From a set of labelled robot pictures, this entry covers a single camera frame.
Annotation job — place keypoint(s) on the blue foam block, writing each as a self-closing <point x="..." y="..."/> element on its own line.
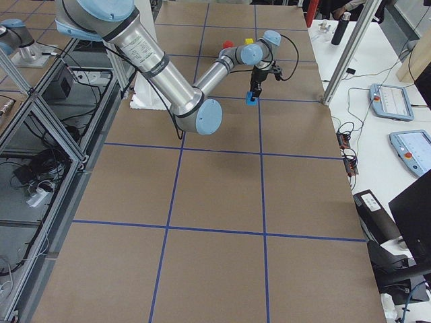
<point x="250" y="100"/>

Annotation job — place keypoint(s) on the teach pendant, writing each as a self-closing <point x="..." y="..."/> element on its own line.
<point x="389" y="101"/>
<point x="413" y="147"/>

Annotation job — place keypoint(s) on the far teach pendant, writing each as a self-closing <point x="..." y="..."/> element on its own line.
<point x="389" y="101"/>

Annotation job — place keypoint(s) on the red foam block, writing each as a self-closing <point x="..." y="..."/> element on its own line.
<point x="228" y="44"/>

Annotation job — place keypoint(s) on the small black pad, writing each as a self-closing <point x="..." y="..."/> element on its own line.
<point x="351" y="71"/>

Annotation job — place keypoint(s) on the black box with label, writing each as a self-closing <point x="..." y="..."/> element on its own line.
<point x="375" y="218"/>

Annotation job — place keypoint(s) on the black monitor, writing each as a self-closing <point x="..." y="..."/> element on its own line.
<point x="411" y="212"/>

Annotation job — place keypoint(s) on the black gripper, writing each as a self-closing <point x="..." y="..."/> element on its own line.
<point x="258" y="75"/>

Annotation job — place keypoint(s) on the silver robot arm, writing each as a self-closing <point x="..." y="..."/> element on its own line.
<point x="16" y="40"/>
<point x="118" y="23"/>

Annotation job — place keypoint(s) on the black power strip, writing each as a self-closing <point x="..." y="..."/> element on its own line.
<point x="349" y="156"/>

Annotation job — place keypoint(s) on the aluminium frame post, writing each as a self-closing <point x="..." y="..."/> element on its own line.
<point x="356" y="37"/>

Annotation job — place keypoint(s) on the wooden board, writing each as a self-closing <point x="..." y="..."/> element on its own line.
<point x="417" y="60"/>

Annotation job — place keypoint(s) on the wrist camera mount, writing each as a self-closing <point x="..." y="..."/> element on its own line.
<point x="277" y="71"/>

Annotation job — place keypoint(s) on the white power strip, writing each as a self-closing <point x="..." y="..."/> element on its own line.
<point x="37" y="197"/>

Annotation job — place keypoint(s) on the black water bottle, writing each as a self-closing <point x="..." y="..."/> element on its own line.
<point x="341" y="28"/>

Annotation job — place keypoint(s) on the near teach pendant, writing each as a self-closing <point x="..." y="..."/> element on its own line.
<point x="413" y="147"/>

